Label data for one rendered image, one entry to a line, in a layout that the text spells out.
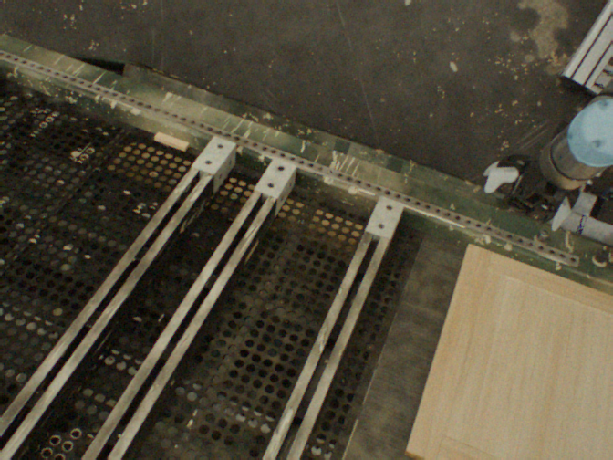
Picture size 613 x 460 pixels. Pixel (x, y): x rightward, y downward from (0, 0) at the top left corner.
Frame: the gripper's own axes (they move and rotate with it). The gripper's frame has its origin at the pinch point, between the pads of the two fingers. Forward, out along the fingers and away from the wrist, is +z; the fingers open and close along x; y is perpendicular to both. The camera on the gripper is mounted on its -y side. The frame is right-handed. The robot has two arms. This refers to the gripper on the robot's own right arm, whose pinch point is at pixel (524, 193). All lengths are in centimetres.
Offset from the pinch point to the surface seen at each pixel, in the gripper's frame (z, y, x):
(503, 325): 36.7, 13.2, 15.5
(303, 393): 17, 49, -14
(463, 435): 23.4, 39.2, 15.9
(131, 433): 10, 71, -36
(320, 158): 51, -3, -41
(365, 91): 119, -56, -50
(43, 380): 13, 72, -56
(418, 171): 110, -36, -19
